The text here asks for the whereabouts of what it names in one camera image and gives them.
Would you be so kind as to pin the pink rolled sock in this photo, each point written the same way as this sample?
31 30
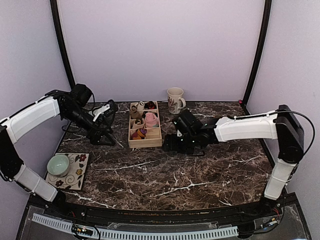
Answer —
151 121

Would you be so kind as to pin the wooden compartment organizer box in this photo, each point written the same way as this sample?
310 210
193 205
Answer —
154 135

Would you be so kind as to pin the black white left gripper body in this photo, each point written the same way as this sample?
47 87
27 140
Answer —
92 136

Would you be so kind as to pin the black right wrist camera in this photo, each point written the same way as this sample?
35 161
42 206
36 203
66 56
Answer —
187 123

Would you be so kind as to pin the black red rolled sock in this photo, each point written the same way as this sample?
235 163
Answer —
150 105

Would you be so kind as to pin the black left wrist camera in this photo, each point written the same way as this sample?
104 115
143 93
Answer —
81 94

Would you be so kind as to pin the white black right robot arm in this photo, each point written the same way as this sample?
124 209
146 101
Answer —
280 125

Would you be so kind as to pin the beige rolled sock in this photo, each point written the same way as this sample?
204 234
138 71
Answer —
134 113

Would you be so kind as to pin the black front frame rail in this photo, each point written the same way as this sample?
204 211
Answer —
87 210

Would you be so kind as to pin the white ribbed rolled sock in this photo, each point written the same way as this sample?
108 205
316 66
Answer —
140 106

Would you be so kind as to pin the seashell coral ceramic mug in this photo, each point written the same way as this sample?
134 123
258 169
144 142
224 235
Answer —
175 100

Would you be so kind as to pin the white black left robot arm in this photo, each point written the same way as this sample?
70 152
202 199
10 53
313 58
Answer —
68 105

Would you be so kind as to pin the cream green rolled sock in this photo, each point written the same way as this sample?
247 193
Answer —
138 123

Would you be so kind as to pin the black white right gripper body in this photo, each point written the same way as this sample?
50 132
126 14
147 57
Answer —
186 145

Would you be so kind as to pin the maroon purple orange striped sock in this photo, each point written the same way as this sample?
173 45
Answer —
139 134

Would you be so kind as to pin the black corner post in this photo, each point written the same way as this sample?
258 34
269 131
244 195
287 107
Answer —
258 53
61 43

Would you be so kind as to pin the black right corner post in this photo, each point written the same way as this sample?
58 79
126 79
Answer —
258 53

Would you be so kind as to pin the floral patterned tile coaster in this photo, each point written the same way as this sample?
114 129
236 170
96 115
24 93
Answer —
74 178

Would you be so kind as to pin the black left corner post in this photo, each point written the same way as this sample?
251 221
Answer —
61 43

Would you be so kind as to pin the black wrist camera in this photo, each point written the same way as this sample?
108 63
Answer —
81 94
187 123

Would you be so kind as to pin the small green cup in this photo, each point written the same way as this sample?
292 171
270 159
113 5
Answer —
58 165

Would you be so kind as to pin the white slotted cable duct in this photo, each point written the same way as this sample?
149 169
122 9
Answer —
123 231

